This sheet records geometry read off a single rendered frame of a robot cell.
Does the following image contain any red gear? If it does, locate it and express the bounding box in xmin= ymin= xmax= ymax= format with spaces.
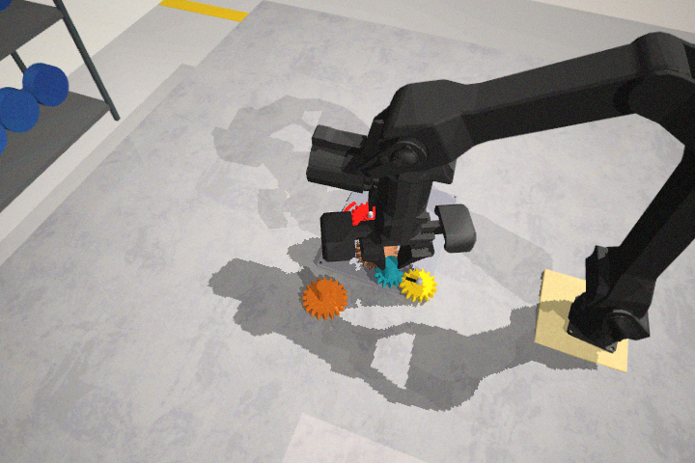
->
xmin=351 ymin=202 xmax=375 ymax=226

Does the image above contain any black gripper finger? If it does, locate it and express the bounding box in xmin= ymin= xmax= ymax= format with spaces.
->
xmin=360 ymin=244 xmax=385 ymax=270
xmin=397 ymin=244 xmax=434 ymax=269

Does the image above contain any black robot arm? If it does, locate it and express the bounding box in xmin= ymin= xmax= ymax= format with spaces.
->
xmin=306 ymin=31 xmax=695 ymax=353

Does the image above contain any teal toothed gear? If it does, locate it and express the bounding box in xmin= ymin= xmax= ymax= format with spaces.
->
xmin=375 ymin=256 xmax=403 ymax=289

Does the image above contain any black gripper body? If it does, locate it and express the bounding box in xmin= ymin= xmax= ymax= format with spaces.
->
xmin=320 ymin=195 xmax=477 ymax=262

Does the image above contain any orange gear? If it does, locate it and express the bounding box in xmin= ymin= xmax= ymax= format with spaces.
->
xmin=302 ymin=277 xmax=348 ymax=320

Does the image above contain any brown gear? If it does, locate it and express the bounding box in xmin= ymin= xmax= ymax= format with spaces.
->
xmin=355 ymin=242 xmax=399 ymax=270

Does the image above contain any yellow gear with black stripe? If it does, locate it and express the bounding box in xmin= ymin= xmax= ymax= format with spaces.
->
xmin=400 ymin=268 xmax=437 ymax=303

